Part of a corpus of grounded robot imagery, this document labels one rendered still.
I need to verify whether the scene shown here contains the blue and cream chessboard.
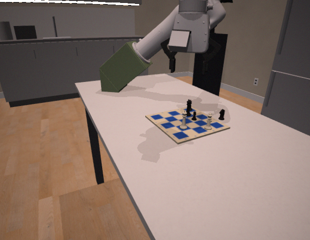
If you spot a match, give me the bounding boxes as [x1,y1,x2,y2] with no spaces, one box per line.
[145,106,230,144]

